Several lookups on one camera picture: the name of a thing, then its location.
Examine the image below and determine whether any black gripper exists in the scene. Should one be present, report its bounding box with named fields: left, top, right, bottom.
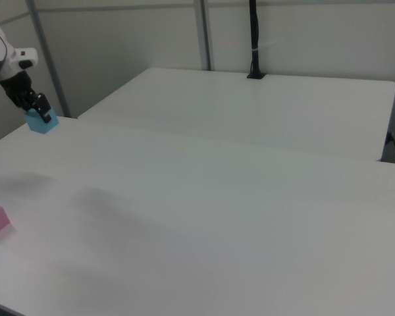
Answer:
left=0, top=70, right=53, bottom=124

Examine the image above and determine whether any blue foam cube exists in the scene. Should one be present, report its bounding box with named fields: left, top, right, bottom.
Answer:
left=24, top=105, right=60, bottom=136

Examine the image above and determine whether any white adjoining table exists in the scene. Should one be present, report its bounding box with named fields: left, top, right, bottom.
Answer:
left=77, top=66, right=395, bottom=163

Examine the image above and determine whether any grey partition post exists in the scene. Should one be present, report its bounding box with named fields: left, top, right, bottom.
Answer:
left=25, top=0, right=73, bottom=119
left=194, top=0, right=216, bottom=71

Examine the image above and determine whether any black camera pole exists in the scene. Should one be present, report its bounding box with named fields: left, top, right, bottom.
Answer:
left=246, top=0, right=267, bottom=80

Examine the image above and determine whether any black power cable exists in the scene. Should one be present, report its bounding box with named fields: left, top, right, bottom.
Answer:
left=385, top=131, right=395, bottom=165

